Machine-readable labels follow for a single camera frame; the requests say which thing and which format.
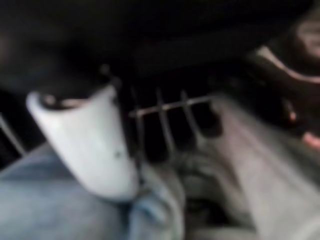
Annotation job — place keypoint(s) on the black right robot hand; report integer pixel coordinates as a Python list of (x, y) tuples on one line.
[(87, 140)]

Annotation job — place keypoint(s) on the white garment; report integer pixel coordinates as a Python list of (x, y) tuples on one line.
[(262, 175)]

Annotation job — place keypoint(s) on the dark grey washing machine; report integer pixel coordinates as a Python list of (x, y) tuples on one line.
[(280, 75)]

